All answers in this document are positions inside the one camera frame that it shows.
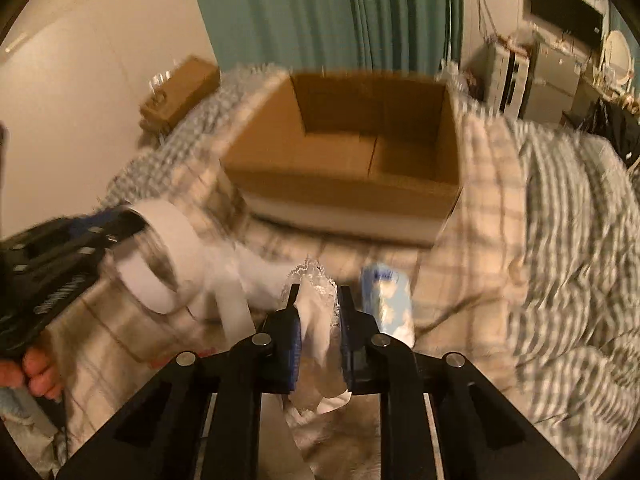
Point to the green curtain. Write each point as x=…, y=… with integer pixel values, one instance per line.
x=407, y=35

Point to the blue tissue pack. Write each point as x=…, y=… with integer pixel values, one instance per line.
x=385, y=294

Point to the white tape roll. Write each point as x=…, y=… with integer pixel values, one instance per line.
x=169, y=268

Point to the open cardboard box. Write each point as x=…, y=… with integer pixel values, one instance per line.
x=372, y=155

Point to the small grey refrigerator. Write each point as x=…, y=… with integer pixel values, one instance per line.
x=551, y=84

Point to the white lace sock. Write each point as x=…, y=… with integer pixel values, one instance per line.
x=320, y=386

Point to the left hand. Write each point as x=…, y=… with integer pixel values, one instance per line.
x=37, y=372

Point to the green checked duvet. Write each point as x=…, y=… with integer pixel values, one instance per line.
x=575, y=337

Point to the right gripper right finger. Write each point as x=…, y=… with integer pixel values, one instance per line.
x=357, y=328

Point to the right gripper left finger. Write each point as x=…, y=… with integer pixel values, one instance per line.
x=283, y=326

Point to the white suitcase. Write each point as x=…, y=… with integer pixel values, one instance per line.
x=505, y=78

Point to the black wall television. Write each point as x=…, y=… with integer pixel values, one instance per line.
x=574, y=17

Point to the closed brown shipping box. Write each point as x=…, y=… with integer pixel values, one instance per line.
x=170, y=101

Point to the oval white mirror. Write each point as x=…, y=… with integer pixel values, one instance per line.
x=617, y=60

